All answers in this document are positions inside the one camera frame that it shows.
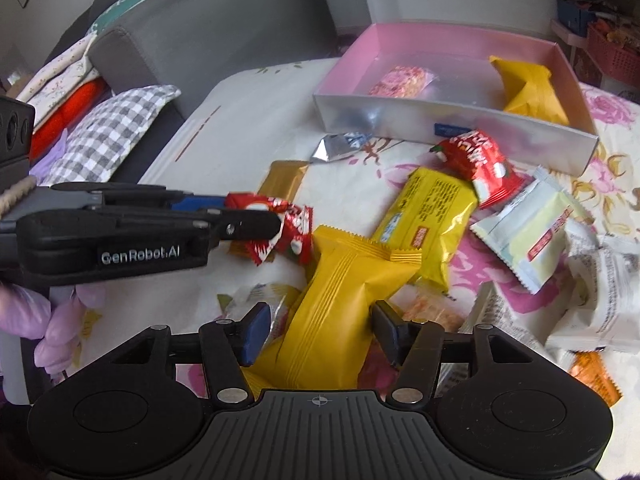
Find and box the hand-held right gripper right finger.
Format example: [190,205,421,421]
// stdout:
[370,300,533,407]

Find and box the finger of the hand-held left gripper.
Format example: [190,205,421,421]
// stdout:
[195,208,284,255]
[50,182,231,213]

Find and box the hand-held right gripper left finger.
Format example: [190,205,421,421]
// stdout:
[107,302,273,408]

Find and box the red white snack packet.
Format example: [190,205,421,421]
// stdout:
[225,192,315,265]

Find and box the gold snack bar packet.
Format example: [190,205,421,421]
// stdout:
[257,160,311,206]

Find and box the yellow ribbed snack packet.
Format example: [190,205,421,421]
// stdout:
[242,226,423,392]
[489,55,571,126]

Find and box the pink cardboard box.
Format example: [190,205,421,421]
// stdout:
[312,22,600,177]

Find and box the white printed snack packet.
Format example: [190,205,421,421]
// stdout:
[545,220,640,353]
[440,280,576,396]

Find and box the person's left hand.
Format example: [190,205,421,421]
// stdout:
[0,280,107,377]

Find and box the clear yellow snack packet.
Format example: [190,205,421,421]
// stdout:
[215,282,303,351]

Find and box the clear orange snack packet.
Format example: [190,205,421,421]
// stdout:
[390,282,466,333]

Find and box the floral bed sheet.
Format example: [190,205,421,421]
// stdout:
[135,57,640,480]

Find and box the lilac cloth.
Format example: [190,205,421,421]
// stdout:
[29,130,71,183]

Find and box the grey checked pillow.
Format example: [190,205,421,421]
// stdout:
[37,85,182,186]

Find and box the silver foil packet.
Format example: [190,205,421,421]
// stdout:
[309,131,373,163]

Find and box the yellow flat printed packet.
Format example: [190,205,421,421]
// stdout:
[371,167,480,291]

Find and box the red blanket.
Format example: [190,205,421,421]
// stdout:
[32,80,108,148]

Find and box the white pale green packet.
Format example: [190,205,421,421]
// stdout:
[470,165,593,295]

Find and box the grey sofa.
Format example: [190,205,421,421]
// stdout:
[45,0,341,183]

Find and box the floral folded quilt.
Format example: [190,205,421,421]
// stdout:
[15,32,101,111]

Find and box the red puffed snack packet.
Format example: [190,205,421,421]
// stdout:
[430,129,526,210]

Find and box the pink snack packet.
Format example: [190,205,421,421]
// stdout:
[369,65,438,100]

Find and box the green cushion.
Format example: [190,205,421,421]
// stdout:
[90,0,191,36]

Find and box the pink printed stool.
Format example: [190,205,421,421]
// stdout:
[550,19,588,61]

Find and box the large pink plastic basket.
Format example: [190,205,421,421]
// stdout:
[585,20,640,88]

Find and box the blue box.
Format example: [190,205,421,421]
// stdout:
[555,0,596,38]

